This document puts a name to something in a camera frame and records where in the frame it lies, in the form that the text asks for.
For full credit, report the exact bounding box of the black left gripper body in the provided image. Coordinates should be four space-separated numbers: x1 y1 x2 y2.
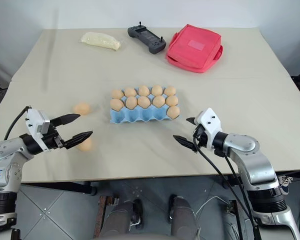
41 124 67 151

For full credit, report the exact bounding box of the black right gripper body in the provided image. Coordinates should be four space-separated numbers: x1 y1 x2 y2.
192 123 213 151

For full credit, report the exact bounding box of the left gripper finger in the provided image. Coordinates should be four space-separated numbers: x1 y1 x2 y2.
49 113 81 129
63 130 94 151

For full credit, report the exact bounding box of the blue egg tray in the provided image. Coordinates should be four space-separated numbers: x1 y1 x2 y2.
108 86 181 125

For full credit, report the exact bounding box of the brown egg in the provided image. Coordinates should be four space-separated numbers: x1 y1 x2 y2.
165 95 179 107
76 137 94 153
163 85 177 97
109 98 125 111
125 96 139 110
152 95 166 109
137 95 152 109
151 84 164 97
124 87 138 98
111 89 125 100
72 102 92 117
138 85 151 97
167 105 181 120

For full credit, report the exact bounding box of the red fabric bag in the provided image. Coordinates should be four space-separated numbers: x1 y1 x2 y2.
165 23 224 74

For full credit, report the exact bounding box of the dark grey rounded block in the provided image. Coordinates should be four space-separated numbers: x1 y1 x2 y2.
105 198 144 240
167 194 201 240

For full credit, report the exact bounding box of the white rice bag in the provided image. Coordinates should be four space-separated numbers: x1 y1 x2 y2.
79 31 122 52

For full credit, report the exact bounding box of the white sneaker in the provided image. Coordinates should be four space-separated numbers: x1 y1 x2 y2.
277 174 295 196

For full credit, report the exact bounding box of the dark grey remote controller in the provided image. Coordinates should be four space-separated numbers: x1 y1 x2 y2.
126 21 167 55

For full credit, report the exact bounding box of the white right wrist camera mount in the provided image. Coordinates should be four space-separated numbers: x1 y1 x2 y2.
194 107 224 151

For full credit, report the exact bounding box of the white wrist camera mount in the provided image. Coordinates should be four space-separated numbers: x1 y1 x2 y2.
25 107 51 151
194 107 224 151

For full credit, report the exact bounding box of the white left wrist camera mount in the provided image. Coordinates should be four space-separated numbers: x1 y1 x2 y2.
25 107 51 151

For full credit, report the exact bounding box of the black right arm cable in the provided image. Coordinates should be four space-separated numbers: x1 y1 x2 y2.
192 129 264 240

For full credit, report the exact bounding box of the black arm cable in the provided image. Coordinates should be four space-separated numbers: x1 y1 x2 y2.
3 105 32 141
192 129 264 240

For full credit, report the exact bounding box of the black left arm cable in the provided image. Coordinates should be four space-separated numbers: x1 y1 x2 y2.
3 105 32 141

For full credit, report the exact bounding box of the black table frame bar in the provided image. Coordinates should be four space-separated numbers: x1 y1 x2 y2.
20 180 99 197

